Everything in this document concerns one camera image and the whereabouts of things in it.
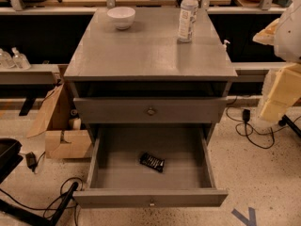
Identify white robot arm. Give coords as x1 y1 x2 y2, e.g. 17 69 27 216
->
253 0 301 123

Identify closed grey upper drawer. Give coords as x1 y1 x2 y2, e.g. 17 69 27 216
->
73 97 226 123

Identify grey shelf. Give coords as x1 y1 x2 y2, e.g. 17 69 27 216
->
232 62 285 83
0 64 61 85

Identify clear sanitizer pump bottle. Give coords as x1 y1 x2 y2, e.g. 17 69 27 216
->
12 47 31 70

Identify white ceramic bowl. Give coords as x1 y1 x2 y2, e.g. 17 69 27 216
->
107 7 135 30

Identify small white pump bottle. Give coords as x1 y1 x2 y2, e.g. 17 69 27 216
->
223 40 230 51

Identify black cable left floor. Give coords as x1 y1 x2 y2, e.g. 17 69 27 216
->
0 151 85 226

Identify open cardboard box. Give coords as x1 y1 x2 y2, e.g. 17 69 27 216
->
25 64 93 160

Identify clear plastic water bottle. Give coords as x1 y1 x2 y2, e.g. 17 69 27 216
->
178 0 198 42

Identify black rxbar chocolate bar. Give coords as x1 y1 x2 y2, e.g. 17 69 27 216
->
139 153 165 173

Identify black bin left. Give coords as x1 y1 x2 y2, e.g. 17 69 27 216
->
0 138 23 184

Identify open grey middle drawer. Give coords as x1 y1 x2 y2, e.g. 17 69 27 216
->
74 124 228 208

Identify grey wooden drawer cabinet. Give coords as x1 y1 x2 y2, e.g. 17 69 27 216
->
64 8 237 138

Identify grey shelf left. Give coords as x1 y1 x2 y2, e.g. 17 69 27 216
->
0 64 61 85

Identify black power adapter left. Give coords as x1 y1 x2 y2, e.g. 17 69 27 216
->
25 152 37 171

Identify black power adapter right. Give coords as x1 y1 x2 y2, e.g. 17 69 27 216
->
243 109 250 123

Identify grey shelf right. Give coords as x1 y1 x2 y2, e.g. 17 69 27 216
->
232 62 285 83

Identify black chair leg right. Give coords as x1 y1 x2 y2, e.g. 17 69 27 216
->
278 115 301 137

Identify black power adapter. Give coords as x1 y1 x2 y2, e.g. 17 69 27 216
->
243 109 250 123
25 152 37 171

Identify black stand base left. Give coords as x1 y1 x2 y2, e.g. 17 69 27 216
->
0 181 80 226

